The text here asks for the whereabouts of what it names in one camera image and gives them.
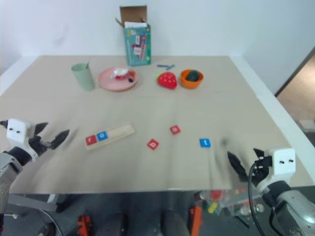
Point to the dark green toy fruit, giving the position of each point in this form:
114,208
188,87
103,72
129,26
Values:
193,75

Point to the orange bar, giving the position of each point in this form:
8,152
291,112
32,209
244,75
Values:
196,218

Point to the wooden letter tray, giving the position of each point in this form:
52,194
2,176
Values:
118,131

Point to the blue letter o block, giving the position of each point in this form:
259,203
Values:
102,136

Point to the clear bag of toys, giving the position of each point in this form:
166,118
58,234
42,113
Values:
221,200

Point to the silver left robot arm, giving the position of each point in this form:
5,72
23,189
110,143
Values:
7,169

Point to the small grey box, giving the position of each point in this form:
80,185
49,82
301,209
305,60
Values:
307,126

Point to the orange black toy vehicle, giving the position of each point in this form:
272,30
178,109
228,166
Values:
85,225

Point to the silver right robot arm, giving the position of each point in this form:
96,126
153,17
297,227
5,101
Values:
295,204

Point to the orange bowl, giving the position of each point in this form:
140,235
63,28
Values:
189,84

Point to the red letter tile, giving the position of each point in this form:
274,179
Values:
175,130
153,144

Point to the clear red snack packet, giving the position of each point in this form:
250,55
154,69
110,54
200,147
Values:
120,73

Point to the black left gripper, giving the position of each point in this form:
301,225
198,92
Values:
37,144

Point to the brown door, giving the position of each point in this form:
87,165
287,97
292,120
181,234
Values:
300,86

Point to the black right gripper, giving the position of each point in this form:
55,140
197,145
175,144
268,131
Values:
261,170

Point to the pink plate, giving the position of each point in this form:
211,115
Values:
110,84

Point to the red toy strawberry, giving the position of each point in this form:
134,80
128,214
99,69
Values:
167,79

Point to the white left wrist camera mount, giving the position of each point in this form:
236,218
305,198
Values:
17,129

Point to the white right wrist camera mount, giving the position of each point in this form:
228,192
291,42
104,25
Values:
283,162

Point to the red letter r block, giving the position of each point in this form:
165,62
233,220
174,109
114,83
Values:
91,140

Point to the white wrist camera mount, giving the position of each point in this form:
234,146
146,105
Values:
17,129
283,162

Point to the green cardboard game box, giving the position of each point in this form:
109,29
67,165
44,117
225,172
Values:
137,49

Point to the white papers in box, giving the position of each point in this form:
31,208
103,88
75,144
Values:
135,24

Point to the pale green cup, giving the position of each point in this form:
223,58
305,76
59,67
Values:
83,78

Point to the blue letter tile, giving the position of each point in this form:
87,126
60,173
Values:
205,143

